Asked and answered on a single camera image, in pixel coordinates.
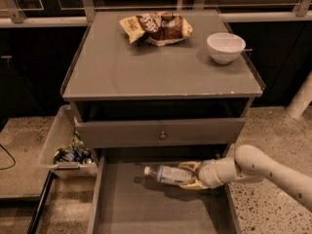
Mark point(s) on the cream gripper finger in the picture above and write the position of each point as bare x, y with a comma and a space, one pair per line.
192, 166
194, 185

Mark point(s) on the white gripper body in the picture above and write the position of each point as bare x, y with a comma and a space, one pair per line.
208, 175

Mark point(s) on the blue plastic bottle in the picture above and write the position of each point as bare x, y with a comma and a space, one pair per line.
169, 175

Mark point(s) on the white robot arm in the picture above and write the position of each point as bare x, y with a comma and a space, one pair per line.
248, 164

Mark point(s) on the grey top drawer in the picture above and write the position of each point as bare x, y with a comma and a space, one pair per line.
134, 123

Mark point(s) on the round metal drawer knob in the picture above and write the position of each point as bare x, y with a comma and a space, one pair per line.
163, 136

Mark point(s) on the grey open middle drawer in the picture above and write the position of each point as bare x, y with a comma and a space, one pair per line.
126, 201

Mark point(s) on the grey drawer cabinet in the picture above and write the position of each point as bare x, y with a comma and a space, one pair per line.
109, 67

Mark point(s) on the crumpled cans and wrappers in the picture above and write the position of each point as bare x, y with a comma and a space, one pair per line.
74, 152

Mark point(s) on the white ceramic bowl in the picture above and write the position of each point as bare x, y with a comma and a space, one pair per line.
225, 47

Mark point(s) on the clear plastic trash bin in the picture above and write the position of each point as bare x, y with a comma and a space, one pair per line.
61, 135

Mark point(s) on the brown yellow chip bag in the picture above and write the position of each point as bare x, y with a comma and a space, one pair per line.
157, 28

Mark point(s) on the white post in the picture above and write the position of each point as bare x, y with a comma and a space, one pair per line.
302, 98

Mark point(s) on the metal railing frame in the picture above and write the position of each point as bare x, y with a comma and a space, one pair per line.
31, 13

